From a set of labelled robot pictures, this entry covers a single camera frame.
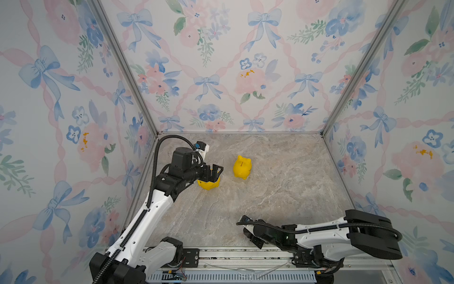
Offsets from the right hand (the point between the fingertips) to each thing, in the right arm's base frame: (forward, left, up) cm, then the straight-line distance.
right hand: (247, 230), depth 82 cm
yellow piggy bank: (+19, +19, +6) cm, 28 cm away
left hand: (+18, +15, +25) cm, 34 cm away
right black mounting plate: (-12, -24, +9) cm, 28 cm away
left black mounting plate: (-12, +24, +1) cm, 27 cm away
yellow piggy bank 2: (+29, +2, +10) cm, 30 cm away
